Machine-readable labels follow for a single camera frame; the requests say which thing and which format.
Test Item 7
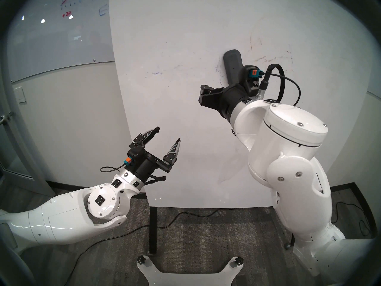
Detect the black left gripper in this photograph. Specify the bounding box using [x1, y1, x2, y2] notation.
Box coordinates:
[129, 127, 182, 186]

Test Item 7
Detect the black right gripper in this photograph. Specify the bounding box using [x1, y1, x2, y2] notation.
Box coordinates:
[198, 83, 253, 125]

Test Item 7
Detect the grey whiteboard eraser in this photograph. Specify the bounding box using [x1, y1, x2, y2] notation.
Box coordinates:
[223, 49, 244, 86]

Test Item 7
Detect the large white freestanding whiteboard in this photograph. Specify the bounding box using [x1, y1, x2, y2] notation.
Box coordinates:
[108, 0, 380, 210]

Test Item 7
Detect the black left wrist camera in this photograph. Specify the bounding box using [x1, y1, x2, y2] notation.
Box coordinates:
[127, 147, 146, 167]

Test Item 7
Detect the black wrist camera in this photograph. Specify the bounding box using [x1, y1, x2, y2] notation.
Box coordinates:
[238, 65, 266, 97]
[127, 147, 146, 167]

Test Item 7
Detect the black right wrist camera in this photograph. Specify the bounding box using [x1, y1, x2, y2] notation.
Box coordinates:
[238, 65, 266, 97]

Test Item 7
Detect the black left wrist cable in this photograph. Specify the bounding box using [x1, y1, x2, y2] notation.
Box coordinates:
[100, 162, 128, 173]

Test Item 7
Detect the black wall baseboard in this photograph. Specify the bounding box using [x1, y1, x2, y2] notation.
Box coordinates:
[45, 180, 147, 199]
[329, 183, 376, 238]

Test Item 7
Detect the long black floor cable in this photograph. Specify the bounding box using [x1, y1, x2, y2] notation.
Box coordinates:
[63, 209, 222, 286]

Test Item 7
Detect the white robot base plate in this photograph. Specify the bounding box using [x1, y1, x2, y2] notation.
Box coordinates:
[136, 256, 244, 286]

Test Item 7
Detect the wall glass board with graphs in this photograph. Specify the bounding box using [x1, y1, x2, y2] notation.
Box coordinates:
[6, 0, 115, 83]

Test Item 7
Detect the thin black floor cable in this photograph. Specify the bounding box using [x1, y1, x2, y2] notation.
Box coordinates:
[332, 201, 372, 236]

